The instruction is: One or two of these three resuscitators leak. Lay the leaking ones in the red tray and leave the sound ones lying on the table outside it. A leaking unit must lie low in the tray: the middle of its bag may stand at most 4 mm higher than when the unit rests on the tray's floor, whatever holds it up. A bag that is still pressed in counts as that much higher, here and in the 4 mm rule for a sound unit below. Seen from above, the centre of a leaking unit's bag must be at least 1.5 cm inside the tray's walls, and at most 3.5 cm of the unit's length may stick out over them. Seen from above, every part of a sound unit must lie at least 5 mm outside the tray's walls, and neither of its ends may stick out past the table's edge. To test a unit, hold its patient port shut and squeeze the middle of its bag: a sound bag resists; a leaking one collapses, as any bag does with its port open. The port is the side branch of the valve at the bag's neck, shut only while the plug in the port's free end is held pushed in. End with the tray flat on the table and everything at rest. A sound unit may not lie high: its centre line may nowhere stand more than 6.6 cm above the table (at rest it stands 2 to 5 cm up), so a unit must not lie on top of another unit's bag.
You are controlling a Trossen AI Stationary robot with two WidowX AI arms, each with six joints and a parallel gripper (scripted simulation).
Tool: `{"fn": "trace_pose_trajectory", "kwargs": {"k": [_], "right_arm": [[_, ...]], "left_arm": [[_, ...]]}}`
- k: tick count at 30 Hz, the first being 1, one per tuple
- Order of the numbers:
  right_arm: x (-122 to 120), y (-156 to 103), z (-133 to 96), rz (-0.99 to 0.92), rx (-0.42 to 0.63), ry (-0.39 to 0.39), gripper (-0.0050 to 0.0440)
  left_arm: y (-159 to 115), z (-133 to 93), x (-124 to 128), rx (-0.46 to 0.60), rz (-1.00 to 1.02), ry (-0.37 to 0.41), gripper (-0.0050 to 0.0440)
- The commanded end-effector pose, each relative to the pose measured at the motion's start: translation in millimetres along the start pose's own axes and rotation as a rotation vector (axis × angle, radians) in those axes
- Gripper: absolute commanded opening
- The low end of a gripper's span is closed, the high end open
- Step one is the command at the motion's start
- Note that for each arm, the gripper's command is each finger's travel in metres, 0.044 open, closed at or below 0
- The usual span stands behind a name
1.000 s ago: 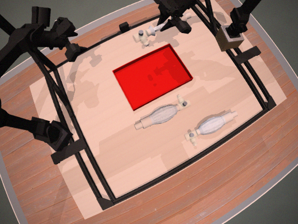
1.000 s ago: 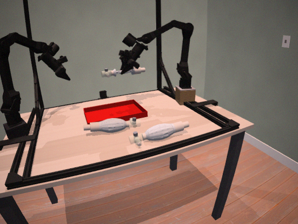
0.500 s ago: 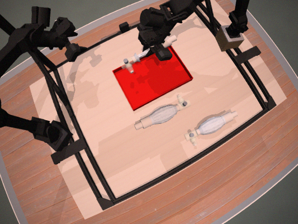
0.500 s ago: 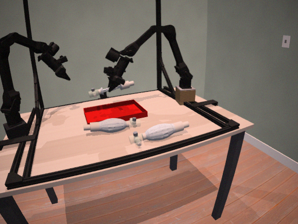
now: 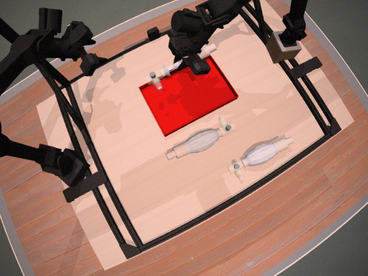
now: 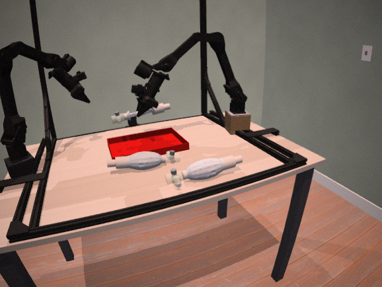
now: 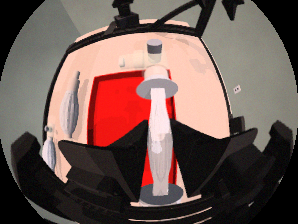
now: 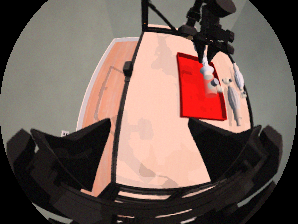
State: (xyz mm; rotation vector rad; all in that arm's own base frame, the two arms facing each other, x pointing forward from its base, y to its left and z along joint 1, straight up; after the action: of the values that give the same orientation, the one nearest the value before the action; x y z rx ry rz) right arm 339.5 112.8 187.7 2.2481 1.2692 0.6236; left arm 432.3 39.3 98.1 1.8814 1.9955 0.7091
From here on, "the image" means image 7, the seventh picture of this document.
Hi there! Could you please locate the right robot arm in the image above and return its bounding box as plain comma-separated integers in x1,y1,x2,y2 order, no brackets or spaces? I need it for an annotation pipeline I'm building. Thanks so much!
112,0,134,18

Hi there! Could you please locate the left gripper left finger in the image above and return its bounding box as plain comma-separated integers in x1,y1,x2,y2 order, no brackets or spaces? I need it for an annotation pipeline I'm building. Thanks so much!
58,119,148,203

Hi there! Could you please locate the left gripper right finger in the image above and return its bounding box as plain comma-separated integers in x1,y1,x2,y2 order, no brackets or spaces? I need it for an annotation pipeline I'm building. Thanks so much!
169,118,258,198

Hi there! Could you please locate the red tray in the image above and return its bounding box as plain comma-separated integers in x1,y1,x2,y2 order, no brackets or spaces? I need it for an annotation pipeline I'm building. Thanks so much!
87,71,177,187

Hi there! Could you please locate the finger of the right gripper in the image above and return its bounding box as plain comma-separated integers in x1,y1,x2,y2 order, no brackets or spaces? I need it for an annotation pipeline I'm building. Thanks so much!
195,0,206,9
221,0,242,21

